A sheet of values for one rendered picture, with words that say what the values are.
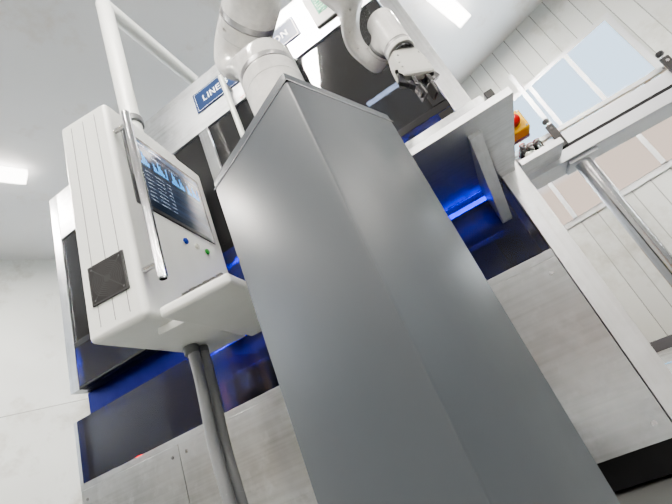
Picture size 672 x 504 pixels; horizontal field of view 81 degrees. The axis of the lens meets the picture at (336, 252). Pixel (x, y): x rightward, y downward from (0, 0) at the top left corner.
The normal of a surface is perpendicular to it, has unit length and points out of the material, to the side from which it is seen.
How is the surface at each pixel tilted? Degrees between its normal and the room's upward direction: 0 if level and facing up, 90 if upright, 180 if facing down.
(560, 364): 90
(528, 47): 90
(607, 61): 90
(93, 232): 90
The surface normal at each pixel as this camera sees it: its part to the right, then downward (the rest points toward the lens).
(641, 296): -0.71, -0.01
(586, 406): -0.41, -0.22
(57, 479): 0.59, -0.54
